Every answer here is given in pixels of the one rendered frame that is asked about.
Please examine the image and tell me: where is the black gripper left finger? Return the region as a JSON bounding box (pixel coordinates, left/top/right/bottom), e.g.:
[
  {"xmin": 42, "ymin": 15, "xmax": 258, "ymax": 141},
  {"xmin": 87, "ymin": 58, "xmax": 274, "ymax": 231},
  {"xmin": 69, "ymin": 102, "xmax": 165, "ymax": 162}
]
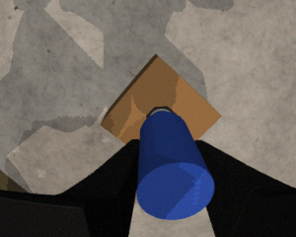
[{"xmin": 0, "ymin": 139, "xmax": 140, "ymax": 237}]

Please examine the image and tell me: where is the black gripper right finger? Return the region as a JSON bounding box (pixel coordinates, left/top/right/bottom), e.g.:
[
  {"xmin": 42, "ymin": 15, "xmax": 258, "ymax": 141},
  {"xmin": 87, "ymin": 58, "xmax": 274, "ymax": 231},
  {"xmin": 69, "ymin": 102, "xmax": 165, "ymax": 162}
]
[{"xmin": 195, "ymin": 141, "xmax": 296, "ymax": 237}]

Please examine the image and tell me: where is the blue cylinder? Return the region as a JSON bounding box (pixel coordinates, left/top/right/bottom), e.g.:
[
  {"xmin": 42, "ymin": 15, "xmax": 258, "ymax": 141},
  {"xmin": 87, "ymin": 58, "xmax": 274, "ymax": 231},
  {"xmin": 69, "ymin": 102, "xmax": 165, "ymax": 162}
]
[{"xmin": 136, "ymin": 112, "xmax": 215, "ymax": 220}]

